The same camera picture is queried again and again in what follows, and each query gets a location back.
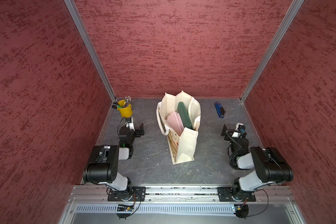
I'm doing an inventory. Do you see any cream floral canvas tote bag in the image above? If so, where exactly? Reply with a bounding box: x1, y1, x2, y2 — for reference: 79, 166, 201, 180
156, 91, 201, 164

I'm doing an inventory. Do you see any green pencil case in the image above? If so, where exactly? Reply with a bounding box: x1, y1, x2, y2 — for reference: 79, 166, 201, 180
177, 102, 193, 130

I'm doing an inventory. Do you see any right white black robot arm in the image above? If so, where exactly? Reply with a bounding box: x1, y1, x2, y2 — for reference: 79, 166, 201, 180
217, 123, 294, 202

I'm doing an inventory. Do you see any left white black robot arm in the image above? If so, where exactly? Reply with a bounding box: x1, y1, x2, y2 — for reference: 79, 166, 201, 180
83, 124, 146, 202

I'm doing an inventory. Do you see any pink pencil case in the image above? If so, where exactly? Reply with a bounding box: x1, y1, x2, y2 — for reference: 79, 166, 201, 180
166, 111, 184, 136

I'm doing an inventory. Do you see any blue stapler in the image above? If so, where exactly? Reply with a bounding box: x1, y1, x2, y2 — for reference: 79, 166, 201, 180
214, 101, 225, 118

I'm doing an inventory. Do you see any yellow cup with pens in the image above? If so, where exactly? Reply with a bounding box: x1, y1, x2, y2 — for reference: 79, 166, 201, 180
112, 96, 133, 118

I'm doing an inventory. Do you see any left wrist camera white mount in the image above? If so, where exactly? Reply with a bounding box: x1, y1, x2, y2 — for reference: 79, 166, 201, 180
125, 117, 135, 130

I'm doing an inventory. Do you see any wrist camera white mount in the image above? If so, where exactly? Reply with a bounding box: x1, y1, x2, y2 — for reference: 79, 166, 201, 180
232, 123, 247, 138
125, 117, 135, 130

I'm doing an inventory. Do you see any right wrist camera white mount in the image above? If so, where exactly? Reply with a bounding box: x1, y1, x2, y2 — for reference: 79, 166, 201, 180
232, 123, 247, 138

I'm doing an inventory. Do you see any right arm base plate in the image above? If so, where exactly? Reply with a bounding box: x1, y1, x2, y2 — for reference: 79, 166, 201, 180
217, 187, 256, 203

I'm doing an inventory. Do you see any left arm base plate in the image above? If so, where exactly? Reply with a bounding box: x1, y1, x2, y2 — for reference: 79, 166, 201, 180
107, 186, 147, 202

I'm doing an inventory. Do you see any aluminium front rail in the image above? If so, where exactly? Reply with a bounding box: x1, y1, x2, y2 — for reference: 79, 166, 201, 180
68, 184, 296, 204

